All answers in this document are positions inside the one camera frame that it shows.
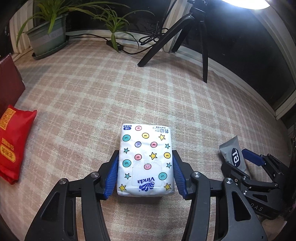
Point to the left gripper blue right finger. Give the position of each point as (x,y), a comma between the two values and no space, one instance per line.
(182,176)

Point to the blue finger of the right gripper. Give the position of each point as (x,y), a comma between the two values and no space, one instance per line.
(274,168)
(230,171)

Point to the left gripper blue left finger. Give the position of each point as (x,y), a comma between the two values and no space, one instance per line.
(108,176)

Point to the grey foil sachet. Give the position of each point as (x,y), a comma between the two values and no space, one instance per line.
(232,153)

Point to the white patterned tissue pack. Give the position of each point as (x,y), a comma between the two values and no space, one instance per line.
(145,163)

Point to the pink plaid blanket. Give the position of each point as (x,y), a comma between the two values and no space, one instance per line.
(86,91)

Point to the red folded fabric bag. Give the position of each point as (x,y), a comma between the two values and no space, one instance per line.
(15,128)

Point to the dark red paper bag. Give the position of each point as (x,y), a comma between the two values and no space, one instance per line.
(11,84)

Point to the potted spider plant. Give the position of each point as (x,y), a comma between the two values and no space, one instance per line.
(50,36)

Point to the black tripod stand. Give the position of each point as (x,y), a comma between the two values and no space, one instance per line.
(195,17)

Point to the white ring light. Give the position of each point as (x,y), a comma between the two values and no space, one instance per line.
(249,4)

